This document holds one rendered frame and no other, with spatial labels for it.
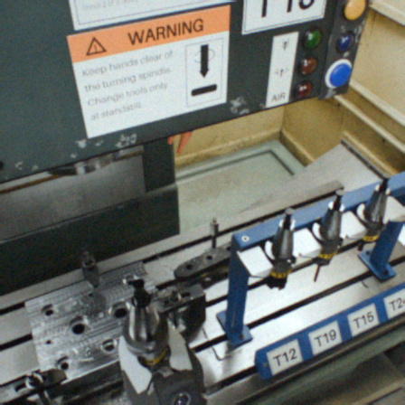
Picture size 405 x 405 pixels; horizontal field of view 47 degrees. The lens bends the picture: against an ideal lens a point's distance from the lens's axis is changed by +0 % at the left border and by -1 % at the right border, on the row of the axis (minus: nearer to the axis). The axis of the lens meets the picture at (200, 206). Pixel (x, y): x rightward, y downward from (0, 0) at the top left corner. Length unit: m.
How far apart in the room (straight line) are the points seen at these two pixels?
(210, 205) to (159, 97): 1.41
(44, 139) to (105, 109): 0.06
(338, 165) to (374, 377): 0.76
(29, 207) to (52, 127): 0.92
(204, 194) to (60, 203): 0.73
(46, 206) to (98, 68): 0.97
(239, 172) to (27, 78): 1.66
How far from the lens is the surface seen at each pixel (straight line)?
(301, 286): 1.25
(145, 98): 0.48
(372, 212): 0.98
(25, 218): 1.40
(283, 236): 0.84
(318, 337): 1.13
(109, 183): 1.39
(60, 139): 0.48
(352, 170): 1.74
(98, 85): 0.45
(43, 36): 0.43
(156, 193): 1.51
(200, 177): 2.00
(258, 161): 2.10
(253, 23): 0.50
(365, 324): 1.20
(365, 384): 1.34
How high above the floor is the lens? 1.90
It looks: 45 degrees down
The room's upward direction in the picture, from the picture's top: straight up
